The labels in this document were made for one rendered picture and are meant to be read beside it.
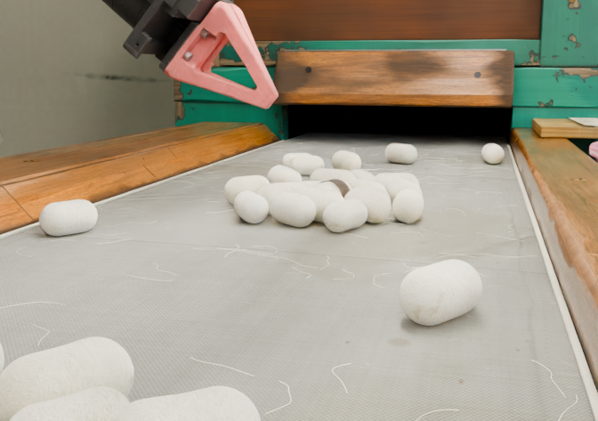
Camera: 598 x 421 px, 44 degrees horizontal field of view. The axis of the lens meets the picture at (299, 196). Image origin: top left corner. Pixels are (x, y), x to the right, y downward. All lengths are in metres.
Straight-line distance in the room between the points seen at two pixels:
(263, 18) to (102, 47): 0.96
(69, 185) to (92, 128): 1.44
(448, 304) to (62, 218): 0.24
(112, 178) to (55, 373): 0.40
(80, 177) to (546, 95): 0.62
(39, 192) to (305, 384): 0.32
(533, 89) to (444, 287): 0.73
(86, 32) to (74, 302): 1.68
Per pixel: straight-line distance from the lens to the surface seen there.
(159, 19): 0.55
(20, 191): 0.50
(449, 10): 1.01
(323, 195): 0.46
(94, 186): 0.57
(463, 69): 0.94
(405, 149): 0.76
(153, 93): 1.90
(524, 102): 0.99
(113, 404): 0.19
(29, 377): 0.20
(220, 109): 1.05
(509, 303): 0.32
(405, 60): 0.95
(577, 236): 0.34
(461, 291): 0.28
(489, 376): 0.25
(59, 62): 2.02
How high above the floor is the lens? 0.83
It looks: 9 degrees down
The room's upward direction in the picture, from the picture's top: straight up
